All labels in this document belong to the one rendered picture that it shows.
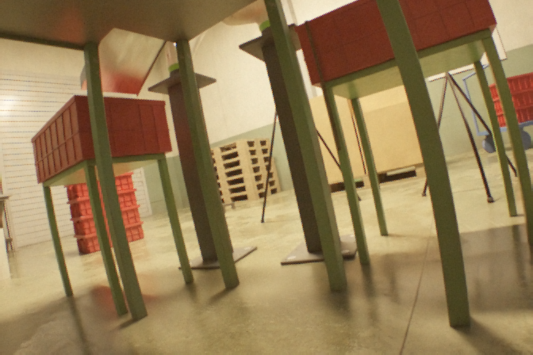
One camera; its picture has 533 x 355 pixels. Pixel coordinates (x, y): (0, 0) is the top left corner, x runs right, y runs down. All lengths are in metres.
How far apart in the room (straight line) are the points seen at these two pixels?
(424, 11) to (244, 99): 5.56
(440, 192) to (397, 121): 2.49
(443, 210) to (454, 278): 0.13
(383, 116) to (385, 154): 0.38
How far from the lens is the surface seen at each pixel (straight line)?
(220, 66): 6.88
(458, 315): 0.67
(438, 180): 0.58
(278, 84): 1.28
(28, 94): 6.65
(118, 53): 1.21
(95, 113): 1.04
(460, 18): 0.99
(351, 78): 1.00
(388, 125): 3.05
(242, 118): 6.34
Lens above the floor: 0.37
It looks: 4 degrees up
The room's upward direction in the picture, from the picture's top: 13 degrees counter-clockwise
